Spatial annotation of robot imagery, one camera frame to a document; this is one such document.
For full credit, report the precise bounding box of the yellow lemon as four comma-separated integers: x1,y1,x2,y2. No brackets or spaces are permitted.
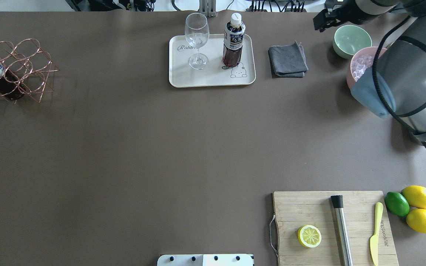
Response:
401,185,426,209
406,208,426,233

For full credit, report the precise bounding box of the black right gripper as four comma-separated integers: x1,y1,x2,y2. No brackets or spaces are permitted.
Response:
313,0,365,32

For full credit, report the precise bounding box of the cream rabbit tray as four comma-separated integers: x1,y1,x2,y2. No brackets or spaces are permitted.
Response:
169,34,256,88

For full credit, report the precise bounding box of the steel muddler black tip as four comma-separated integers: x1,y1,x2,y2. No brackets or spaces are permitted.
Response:
330,195,354,266

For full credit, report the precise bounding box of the half lemon slice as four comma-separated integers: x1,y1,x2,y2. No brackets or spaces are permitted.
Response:
297,225,322,248

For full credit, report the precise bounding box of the black camera cable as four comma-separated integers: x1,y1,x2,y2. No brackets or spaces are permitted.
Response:
371,15,426,168

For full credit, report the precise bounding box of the grey folded cloth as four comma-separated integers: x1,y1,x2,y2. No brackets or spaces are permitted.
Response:
268,41,309,78

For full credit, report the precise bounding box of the bamboo cutting board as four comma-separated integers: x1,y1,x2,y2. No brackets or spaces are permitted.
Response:
273,191,384,266

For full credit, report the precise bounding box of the pink bowl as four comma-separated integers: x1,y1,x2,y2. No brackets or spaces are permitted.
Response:
346,47,378,89

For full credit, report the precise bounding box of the copper wire bottle basket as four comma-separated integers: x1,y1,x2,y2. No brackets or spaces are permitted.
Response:
0,38,60,105

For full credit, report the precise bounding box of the clear wine glass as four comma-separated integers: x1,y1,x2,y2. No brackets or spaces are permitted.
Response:
185,13,210,70

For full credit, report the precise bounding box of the aluminium frame post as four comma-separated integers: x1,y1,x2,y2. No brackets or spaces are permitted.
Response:
198,0,217,17

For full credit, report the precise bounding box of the green bowl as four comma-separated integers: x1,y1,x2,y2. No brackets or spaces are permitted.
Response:
332,25,372,59

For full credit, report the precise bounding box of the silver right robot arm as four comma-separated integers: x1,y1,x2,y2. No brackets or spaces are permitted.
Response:
352,0,426,144

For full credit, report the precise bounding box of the yellow plastic knife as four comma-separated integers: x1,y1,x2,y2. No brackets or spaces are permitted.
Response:
369,202,383,266

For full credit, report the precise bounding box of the clear ice cubes pile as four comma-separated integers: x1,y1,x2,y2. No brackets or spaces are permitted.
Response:
351,54,374,81

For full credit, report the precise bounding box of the green lime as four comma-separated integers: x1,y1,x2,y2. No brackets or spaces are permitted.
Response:
384,192,410,217

